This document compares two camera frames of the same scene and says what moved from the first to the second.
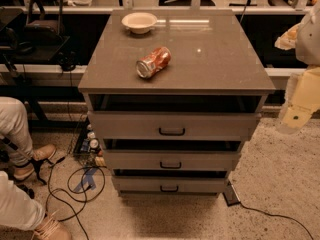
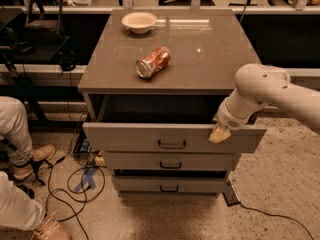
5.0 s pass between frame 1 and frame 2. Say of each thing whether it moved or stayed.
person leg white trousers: stayed
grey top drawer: moved
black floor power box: stayed
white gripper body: moved
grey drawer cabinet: stayed
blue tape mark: stayed
